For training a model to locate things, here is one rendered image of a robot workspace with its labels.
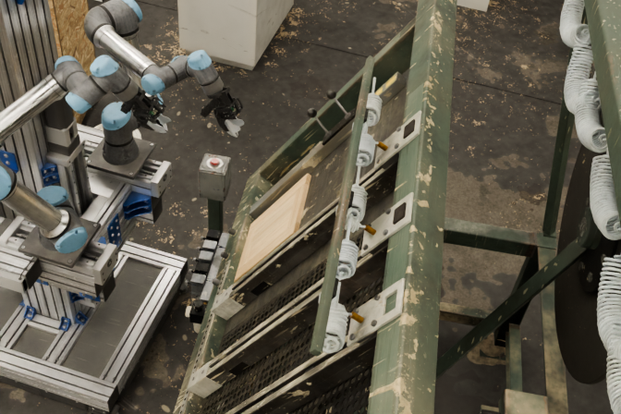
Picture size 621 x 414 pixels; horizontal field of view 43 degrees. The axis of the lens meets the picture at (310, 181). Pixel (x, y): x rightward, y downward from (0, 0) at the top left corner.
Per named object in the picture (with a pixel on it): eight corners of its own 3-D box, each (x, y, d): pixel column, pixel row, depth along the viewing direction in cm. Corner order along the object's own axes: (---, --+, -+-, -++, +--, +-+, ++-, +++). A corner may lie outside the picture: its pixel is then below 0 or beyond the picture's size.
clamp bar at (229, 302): (232, 303, 300) (178, 273, 293) (447, 129, 226) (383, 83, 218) (225, 324, 293) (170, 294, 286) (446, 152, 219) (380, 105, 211)
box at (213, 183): (205, 180, 365) (204, 152, 352) (230, 185, 364) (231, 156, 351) (199, 199, 356) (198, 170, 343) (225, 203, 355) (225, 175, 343)
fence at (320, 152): (259, 211, 336) (250, 206, 335) (406, 78, 276) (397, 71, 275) (256, 219, 332) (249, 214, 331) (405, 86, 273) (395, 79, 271)
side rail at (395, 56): (281, 177, 355) (261, 165, 352) (451, 21, 286) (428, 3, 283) (278, 187, 351) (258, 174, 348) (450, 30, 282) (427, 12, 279)
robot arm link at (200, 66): (195, 47, 283) (210, 48, 277) (209, 73, 289) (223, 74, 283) (180, 60, 280) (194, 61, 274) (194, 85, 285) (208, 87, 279)
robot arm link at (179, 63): (158, 63, 286) (176, 65, 279) (182, 51, 293) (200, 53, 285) (165, 83, 290) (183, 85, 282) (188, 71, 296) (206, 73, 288)
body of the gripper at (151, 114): (157, 126, 257) (134, 103, 248) (140, 124, 262) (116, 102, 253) (168, 106, 260) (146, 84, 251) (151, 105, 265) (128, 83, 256)
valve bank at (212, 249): (204, 249, 359) (203, 213, 342) (235, 253, 358) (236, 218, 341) (173, 339, 324) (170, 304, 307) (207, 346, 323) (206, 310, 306)
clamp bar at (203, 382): (210, 378, 277) (151, 347, 269) (443, 213, 202) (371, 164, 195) (202, 403, 270) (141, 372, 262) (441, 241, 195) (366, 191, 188)
